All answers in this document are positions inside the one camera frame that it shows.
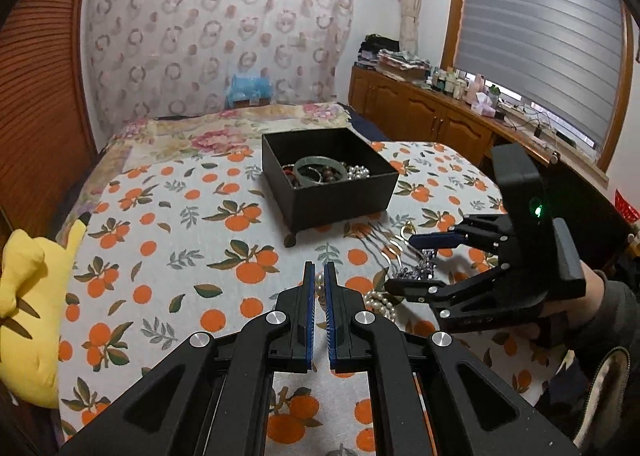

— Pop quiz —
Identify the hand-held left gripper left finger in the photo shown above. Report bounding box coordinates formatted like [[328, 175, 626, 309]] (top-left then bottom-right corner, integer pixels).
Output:
[[57, 260, 317, 456]]

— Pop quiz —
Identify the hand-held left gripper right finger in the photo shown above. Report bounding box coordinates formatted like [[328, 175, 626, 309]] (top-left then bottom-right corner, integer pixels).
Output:
[[324, 261, 581, 456]]

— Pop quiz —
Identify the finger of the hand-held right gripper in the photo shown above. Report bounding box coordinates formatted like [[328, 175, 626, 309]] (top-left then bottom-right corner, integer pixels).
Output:
[[385, 269, 506, 322], [407, 213, 512, 257]]

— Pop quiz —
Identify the silver ornate pendant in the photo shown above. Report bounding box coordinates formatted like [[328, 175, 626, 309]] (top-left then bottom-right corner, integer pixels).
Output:
[[397, 246, 441, 282]]

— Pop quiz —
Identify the white pearl bracelet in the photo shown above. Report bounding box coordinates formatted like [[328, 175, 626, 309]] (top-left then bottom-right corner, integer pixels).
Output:
[[314, 270, 401, 324]]

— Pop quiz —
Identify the silver wavy hair comb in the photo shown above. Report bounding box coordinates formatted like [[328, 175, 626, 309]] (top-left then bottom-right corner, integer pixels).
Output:
[[367, 220, 436, 282]]

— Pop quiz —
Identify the black footed jewelry box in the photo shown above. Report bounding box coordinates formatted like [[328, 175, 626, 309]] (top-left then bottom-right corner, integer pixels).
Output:
[[261, 127, 400, 248]]

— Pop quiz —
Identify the brown wooden bead bracelet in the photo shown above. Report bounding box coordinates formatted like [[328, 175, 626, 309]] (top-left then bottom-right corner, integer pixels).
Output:
[[284, 163, 351, 189]]

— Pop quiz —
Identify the green jade bangle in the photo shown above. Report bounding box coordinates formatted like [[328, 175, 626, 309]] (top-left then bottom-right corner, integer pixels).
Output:
[[293, 156, 348, 186]]

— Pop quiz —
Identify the person's right forearm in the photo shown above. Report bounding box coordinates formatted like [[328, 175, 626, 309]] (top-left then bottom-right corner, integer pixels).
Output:
[[530, 271, 640, 456]]

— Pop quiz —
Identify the person's right hand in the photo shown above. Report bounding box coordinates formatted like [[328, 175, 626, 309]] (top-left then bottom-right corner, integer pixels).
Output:
[[580, 263, 611, 322]]

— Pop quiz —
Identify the red patterned bag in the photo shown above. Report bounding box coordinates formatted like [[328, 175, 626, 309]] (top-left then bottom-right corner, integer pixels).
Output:
[[612, 189, 640, 224]]

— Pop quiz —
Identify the white power strip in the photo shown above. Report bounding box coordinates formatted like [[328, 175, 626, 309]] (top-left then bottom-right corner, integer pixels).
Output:
[[500, 104, 556, 137]]

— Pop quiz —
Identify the wooden side cabinet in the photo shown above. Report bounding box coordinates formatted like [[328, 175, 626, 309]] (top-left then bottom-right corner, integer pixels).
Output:
[[347, 65, 631, 277]]

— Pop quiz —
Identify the dark blue bed sheet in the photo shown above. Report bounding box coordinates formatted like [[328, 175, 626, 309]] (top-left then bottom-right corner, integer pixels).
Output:
[[349, 106, 392, 143]]

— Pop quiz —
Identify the pink tissue box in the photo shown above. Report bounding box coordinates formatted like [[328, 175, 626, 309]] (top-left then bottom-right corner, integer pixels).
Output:
[[470, 92, 496, 116]]

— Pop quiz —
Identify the orange fruit print cloth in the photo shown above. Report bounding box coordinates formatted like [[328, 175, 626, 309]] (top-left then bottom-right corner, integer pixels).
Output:
[[55, 139, 566, 456]]

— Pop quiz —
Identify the row of cosmetic bottles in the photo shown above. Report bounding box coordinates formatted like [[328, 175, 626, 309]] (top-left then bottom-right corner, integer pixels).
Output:
[[430, 66, 471, 100]]

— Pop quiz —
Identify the stack of folded fabrics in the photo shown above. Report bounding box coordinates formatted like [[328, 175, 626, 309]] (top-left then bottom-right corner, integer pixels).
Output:
[[376, 49, 431, 82]]

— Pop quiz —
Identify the pile of dark clothes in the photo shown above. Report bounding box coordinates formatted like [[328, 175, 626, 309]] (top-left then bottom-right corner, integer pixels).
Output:
[[357, 34, 401, 70]]

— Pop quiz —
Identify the grey striped window blind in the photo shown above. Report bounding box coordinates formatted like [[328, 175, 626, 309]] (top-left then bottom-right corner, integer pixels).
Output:
[[452, 0, 626, 147]]

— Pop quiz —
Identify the floral bedspread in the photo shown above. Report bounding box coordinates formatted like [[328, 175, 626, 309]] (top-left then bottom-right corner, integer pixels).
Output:
[[57, 102, 358, 237]]

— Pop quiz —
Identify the blue plush toy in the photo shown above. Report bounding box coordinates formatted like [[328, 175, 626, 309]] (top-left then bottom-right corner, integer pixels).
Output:
[[226, 74, 273, 108]]

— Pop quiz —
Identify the yellow plush toy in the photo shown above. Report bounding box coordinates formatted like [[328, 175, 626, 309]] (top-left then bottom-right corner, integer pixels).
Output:
[[0, 211, 91, 409]]

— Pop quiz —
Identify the wooden louvered wardrobe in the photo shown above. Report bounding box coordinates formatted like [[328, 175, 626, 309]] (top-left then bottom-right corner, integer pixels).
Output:
[[0, 0, 98, 237]]

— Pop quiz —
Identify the wooden window frame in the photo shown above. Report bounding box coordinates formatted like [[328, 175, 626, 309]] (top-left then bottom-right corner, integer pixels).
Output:
[[440, 0, 636, 177]]

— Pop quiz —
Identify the ring pattern wall curtain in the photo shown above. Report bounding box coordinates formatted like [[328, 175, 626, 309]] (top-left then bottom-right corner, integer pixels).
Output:
[[82, 0, 353, 137]]

